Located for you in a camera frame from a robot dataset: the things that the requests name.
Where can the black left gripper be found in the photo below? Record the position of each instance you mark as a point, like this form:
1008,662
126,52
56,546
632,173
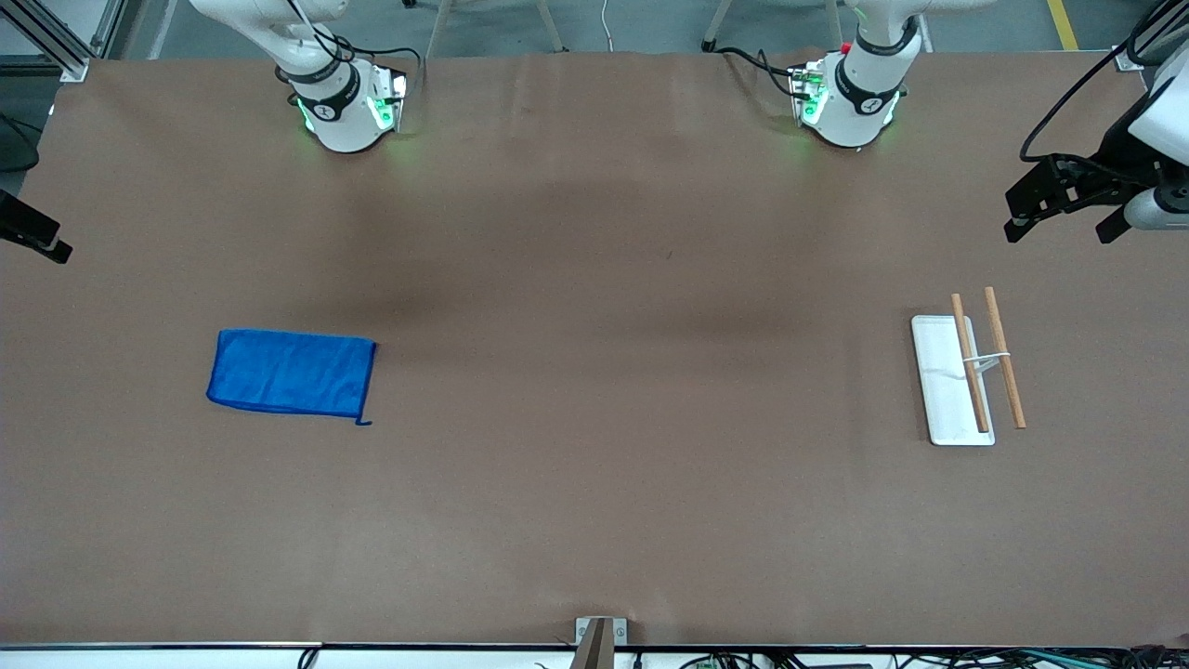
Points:
1117,151

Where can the blue microfibre towel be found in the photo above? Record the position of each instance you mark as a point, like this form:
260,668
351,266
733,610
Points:
288,372

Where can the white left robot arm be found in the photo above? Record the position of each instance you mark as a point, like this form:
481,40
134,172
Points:
855,102

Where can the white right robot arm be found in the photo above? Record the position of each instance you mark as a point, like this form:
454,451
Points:
344,121

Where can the grey metal stand legs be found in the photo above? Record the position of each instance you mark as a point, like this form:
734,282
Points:
438,28
716,28

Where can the grey metal camera mount bracket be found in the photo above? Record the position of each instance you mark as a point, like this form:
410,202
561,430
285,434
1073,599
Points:
599,641

